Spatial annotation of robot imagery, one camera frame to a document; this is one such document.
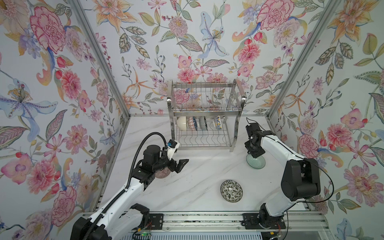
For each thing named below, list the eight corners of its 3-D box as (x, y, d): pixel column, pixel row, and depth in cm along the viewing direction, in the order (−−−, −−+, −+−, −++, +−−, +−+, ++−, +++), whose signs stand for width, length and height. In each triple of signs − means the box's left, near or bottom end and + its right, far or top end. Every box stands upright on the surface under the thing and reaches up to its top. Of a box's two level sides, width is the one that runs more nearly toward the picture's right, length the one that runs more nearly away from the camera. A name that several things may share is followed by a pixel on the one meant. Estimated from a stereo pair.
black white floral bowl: (221, 202, 82) (223, 199, 78) (219, 183, 89) (221, 180, 84) (241, 202, 82) (244, 199, 78) (238, 183, 89) (240, 180, 84)
